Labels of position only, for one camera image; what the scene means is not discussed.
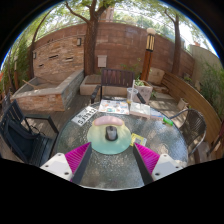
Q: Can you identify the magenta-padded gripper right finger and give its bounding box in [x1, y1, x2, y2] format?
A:
[132, 142, 186, 186]

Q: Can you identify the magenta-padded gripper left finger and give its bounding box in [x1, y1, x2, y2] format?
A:
[39, 142, 93, 185]

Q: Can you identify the dark grey computer mouse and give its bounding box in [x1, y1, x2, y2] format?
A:
[104, 125, 118, 142]

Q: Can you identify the yellow square card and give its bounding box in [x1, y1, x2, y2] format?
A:
[130, 132, 148, 148]

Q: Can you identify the black armchair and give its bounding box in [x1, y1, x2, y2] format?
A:
[0, 98, 60, 167]

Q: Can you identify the small green object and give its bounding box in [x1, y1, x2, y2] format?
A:
[162, 116, 175, 127]

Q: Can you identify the dark wicker chair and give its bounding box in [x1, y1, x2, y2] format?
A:
[169, 108, 208, 156]

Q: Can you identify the light blue notebook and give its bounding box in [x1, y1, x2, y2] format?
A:
[149, 109, 165, 121]

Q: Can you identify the white license plate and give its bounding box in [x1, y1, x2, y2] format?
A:
[70, 105, 99, 127]

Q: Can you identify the thick white book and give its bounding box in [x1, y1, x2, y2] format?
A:
[129, 101, 152, 119]

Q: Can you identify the stone brick basin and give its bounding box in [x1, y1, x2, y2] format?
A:
[11, 68, 85, 113]

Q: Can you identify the curved wooden bench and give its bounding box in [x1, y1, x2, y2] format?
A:
[160, 71, 224, 148]

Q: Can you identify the square planter with plant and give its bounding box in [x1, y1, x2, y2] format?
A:
[134, 79, 154, 104]

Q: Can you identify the clear plastic cup with straw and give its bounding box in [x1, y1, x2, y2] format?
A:
[126, 79, 139, 106]

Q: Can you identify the colourful picture sheet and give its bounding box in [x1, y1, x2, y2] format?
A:
[98, 98, 130, 116]

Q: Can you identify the low stone block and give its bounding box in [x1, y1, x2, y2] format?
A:
[79, 74, 103, 97]

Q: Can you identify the beige stone slab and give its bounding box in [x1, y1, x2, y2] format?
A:
[147, 67, 165, 86]

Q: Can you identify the dark wooden slatted chair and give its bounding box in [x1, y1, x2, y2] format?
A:
[90, 68, 147, 105]

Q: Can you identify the thin curved tree trunk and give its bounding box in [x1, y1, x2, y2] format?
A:
[28, 11, 51, 80]

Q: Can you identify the slim straight tree trunk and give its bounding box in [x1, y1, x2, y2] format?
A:
[163, 8, 183, 76]

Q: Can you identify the forked tree trunk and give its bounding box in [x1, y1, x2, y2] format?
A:
[64, 0, 114, 77]

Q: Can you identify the wooden garden lamp post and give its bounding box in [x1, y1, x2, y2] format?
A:
[139, 27, 157, 82]

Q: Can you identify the white wall box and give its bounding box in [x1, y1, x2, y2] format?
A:
[96, 54, 108, 69]

